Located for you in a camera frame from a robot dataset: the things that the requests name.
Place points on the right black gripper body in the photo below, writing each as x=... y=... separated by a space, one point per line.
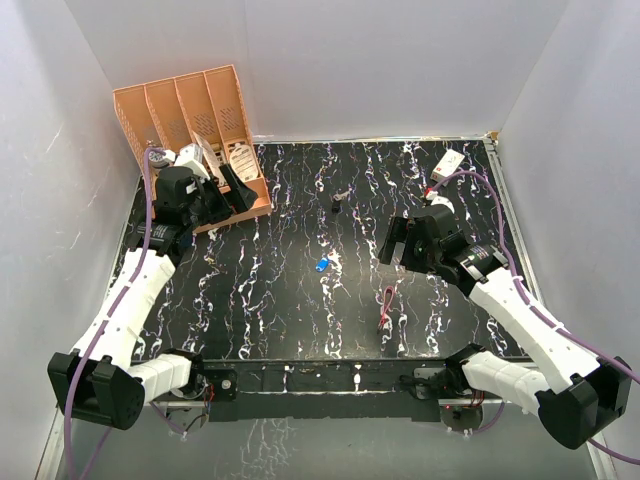
x=417 y=256

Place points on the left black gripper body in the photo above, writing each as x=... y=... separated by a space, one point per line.
x=211 y=205

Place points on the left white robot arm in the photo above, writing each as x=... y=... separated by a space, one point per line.
x=97 y=381

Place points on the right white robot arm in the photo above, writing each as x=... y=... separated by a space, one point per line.
x=574 y=391

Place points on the grey round canister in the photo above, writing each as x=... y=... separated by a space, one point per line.
x=159 y=158

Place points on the white packaged card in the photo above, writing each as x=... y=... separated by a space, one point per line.
x=212 y=157

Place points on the white red small box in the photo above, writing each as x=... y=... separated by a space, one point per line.
x=447 y=165

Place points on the blue key tag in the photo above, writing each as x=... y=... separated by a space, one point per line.
x=323 y=264

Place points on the orange perforated file organizer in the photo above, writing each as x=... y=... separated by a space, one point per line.
x=204 y=107

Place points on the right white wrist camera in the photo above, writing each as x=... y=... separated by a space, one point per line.
x=434 y=202

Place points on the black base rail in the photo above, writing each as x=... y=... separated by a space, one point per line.
x=335 y=389

